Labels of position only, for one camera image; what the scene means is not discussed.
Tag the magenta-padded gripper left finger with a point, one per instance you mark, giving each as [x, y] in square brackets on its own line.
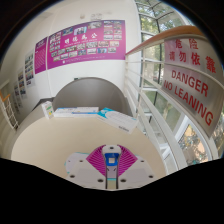
[87, 173]

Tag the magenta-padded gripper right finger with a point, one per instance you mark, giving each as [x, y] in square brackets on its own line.
[135, 173]

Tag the blue and white charger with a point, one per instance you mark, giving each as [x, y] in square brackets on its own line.
[112, 159]

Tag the white teal-cornered flat box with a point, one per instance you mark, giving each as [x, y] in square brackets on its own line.
[118, 120]

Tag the long flat white blue box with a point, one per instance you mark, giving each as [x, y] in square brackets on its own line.
[76, 111]

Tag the small white green box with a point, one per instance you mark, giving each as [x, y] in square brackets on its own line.
[47, 109]

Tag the grey curved chair back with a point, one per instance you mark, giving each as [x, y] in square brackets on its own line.
[90, 93]

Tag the frosted sign with red letters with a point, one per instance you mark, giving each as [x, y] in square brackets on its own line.
[191, 91]

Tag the white photo notice board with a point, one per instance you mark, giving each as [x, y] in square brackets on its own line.
[22, 84]
[29, 69]

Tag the narrow magenta text poster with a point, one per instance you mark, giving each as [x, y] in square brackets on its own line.
[40, 56]

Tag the large magenta photo poster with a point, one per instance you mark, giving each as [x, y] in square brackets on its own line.
[83, 43]

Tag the white railing with wooden handrail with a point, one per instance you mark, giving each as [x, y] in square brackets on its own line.
[173, 33]

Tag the white-framed glass window wall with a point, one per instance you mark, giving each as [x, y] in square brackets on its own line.
[151, 20]

